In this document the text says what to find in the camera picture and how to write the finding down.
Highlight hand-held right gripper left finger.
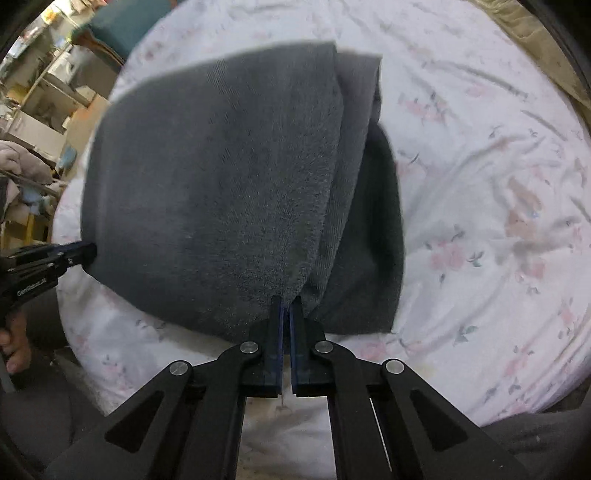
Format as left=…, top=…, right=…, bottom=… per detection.
left=44, top=295, right=283, bottom=480

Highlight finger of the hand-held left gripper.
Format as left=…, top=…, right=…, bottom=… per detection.
left=46, top=242, right=96, bottom=258
left=54, top=252, right=99, bottom=278

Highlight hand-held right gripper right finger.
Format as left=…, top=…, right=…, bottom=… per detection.
left=289, top=295, right=528, bottom=480

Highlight dark grey pants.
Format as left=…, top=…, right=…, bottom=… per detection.
left=81, top=41, right=406, bottom=343

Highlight person's left hand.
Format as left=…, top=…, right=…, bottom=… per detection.
left=0, top=311, right=33, bottom=376

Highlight yellow wooden shelf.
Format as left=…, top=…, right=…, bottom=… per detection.
left=0, top=208, right=52, bottom=251

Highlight pink puffer jacket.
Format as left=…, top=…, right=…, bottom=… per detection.
left=0, top=139, right=65, bottom=185

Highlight cardboard box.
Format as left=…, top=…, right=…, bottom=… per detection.
left=64, top=92, right=112, bottom=154

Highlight cluttered white shelf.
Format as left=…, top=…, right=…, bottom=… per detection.
left=0, top=9, right=112, bottom=153

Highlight person's right leg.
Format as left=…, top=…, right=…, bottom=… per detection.
left=480, top=401, right=591, bottom=480

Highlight white floral bed sheet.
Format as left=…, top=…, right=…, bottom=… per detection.
left=52, top=0, right=591, bottom=480

